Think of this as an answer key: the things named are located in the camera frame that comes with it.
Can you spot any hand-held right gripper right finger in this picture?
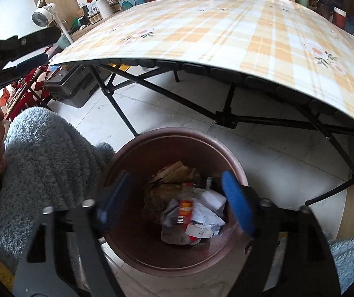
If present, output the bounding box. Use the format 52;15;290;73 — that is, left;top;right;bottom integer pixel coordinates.
221;170;341;297

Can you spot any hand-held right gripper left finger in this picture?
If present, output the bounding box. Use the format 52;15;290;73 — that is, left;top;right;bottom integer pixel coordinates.
11;170;132;297

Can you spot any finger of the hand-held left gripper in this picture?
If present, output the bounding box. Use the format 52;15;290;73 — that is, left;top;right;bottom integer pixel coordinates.
0;54;49;97
0;26;64;69

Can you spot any white paper pouch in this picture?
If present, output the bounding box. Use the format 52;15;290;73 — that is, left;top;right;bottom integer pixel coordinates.
185;223;215;239

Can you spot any red orange paper box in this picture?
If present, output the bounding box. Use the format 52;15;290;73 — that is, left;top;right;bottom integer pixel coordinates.
177;182;195;225

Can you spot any grey paper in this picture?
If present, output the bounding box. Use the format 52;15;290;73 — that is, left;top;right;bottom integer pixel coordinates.
160;192;227;236

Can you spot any dark red trash bin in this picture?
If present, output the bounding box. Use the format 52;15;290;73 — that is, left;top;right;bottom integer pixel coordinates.
98;127;249;277

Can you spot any red checkered cloth pile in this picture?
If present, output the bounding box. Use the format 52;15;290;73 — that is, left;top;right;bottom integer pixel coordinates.
2;68;54;121

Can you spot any white desk fan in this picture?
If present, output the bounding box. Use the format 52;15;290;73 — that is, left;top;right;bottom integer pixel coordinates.
31;2;74;45

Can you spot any black plastic case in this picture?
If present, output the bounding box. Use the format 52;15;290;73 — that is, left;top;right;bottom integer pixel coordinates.
44;65;103;109

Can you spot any row of small dark bottles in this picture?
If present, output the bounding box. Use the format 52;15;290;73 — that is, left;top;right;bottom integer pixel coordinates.
87;10;103;25

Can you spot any grey fleece garment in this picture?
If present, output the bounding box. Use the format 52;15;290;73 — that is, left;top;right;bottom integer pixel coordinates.
329;238;354;285

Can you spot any red cup with white lid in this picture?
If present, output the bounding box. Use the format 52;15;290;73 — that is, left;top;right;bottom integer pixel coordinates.
332;6;348;28

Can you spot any dark blue shelf box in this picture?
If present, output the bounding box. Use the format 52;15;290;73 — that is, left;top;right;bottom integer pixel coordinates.
319;0;345;17

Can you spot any black folding table frame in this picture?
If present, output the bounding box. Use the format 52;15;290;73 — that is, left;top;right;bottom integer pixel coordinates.
49;57;354;206

